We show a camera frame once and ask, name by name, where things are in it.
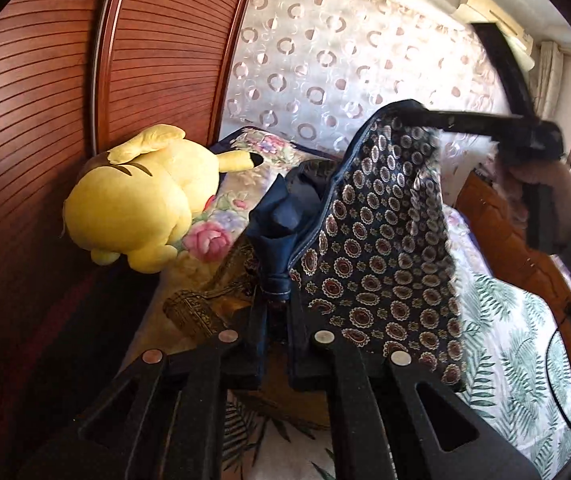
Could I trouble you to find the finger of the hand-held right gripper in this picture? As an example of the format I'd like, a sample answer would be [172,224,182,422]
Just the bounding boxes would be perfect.
[469,21,539,121]
[400,102,531,138]

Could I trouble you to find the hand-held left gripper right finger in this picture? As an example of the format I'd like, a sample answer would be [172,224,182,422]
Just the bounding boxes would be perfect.
[285,290,541,480]

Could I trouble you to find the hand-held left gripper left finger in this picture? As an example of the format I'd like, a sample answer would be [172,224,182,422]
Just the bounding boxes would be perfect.
[20,300,271,480]

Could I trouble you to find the navy circle patterned garment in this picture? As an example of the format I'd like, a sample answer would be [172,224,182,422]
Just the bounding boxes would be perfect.
[248,100,466,393]

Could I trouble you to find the person's right hand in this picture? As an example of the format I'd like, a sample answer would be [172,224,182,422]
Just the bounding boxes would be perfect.
[508,160,571,243]

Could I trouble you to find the beige window curtain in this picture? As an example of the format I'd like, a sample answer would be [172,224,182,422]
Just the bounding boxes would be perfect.
[535,40,563,121]

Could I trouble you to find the golden brown patterned cloth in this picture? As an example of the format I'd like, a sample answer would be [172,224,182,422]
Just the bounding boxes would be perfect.
[162,237,333,431]

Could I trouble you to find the circle patterned sheer curtain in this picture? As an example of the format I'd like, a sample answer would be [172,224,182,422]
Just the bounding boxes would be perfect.
[218,0,513,181]

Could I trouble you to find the yellow plush toy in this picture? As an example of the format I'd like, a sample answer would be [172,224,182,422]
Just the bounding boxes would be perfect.
[62,124,265,275]

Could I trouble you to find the leaf print bedsheet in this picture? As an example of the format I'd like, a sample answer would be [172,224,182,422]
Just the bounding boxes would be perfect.
[218,260,571,480]

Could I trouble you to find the wooden wardrobe doors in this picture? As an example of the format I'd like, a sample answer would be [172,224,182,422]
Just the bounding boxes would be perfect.
[0,0,261,461]

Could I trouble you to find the cream wall air conditioner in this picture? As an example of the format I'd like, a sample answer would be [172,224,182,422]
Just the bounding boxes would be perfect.
[458,0,536,71]

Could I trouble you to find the black cable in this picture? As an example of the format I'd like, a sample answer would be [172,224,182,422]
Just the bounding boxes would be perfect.
[545,300,571,436]

